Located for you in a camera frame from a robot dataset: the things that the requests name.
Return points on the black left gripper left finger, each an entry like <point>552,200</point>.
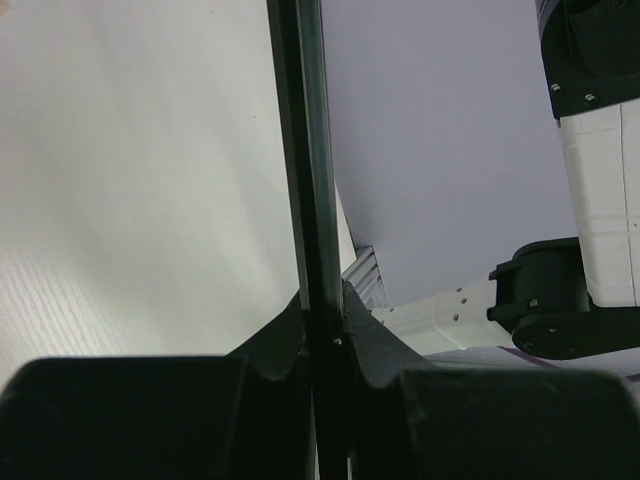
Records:
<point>244,415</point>

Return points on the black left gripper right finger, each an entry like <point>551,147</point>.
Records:
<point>411,419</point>

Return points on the beige and black folding umbrella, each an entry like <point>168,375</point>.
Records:
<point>299,62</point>

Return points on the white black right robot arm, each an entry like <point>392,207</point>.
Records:
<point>569,298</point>

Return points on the aluminium frame rail front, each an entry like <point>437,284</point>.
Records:
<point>363,278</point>

